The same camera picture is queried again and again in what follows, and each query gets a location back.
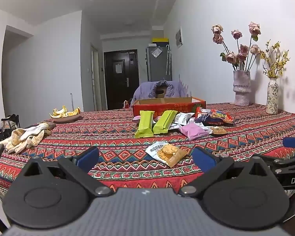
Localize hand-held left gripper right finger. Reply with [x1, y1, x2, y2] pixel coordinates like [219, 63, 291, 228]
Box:
[179, 146, 284, 197]

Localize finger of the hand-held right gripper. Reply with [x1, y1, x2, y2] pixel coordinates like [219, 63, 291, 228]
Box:
[261, 154, 295, 175]
[283, 137, 295, 150]

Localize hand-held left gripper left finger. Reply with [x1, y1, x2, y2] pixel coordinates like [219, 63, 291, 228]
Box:
[13, 146, 115, 197]

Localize gold cracker snack packet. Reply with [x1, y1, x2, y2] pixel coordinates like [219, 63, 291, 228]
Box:
[146, 141, 189, 168]

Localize red and blue snack packet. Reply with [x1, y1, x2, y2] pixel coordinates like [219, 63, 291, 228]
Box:
[195, 107, 235, 127]

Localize red cardboard box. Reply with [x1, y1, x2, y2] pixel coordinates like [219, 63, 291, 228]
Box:
[132, 96, 206, 118]

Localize small brown cracker packet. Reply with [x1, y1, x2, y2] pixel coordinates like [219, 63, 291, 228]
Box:
[210, 126, 228, 136]

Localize slender floral vase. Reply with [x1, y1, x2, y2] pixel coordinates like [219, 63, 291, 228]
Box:
[266, 78, 279, 115]

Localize green snack packet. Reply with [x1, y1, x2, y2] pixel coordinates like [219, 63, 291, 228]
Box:
[152, 110, 177, 134]
[134, 111, 154, 138]

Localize white knitted glove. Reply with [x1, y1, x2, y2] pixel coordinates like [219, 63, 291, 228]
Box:
[22, 122, 52, 138]
[0, 128, 45, 153]

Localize pink ribbed vase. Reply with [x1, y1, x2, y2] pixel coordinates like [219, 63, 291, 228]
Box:
[233, 70, 252, 107]

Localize black entrance door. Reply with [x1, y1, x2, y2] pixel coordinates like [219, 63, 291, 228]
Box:
[104, 50, 140, 110]

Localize white interior door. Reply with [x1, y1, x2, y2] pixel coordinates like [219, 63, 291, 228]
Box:
[90, 44, 100, 111]

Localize yellow flower branches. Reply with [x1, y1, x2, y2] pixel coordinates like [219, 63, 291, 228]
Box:
[261, 39, 290, 79]

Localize purple puffer jacket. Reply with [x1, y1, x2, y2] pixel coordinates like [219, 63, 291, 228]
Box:
[133, 80, 190, 104]

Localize black folding chair with clothes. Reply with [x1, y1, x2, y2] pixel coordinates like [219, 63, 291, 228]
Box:
[0, 114, 20, 148]

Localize grey refrigerator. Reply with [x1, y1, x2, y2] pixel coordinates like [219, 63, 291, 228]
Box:
[146, 45, 172, 82]

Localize dried pink roses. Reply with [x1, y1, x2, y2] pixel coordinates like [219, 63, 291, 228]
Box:
[211, 22, 261, 71]

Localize white umbrella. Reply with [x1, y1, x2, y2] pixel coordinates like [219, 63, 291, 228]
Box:
[165, 45, 171, 75]

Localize yellow box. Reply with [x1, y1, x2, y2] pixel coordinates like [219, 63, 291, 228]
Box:
[152, 37, 169, 47]

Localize wall electrical panel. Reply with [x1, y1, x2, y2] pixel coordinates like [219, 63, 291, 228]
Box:
[175, 27, 183, 48]

